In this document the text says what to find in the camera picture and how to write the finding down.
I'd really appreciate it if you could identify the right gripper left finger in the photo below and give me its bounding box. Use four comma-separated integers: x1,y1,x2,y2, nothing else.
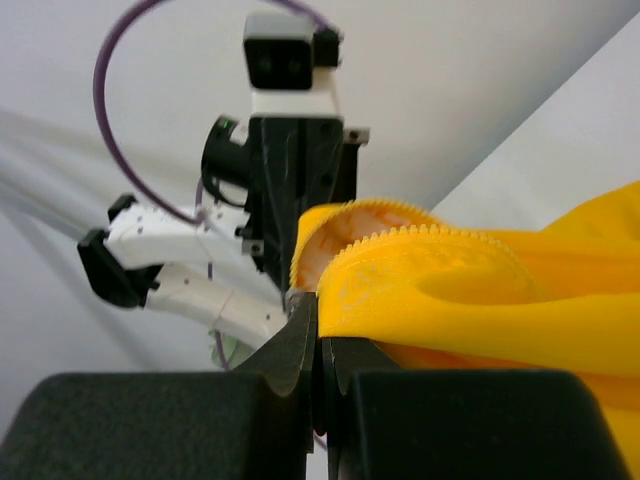
234,294,317,479

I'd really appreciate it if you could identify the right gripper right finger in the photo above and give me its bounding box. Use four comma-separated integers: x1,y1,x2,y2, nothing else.
321,338,400,479

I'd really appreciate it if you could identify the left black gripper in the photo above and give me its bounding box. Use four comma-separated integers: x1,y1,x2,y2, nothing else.
244,117,370,298

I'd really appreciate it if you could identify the yellow hooded jacket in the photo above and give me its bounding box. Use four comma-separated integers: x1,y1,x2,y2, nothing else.
290,183,639,475

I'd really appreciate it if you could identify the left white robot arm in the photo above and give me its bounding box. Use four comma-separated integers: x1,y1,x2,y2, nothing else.
77,195,287,353

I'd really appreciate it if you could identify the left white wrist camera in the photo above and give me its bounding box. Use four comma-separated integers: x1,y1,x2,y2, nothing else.
243,12,342,118

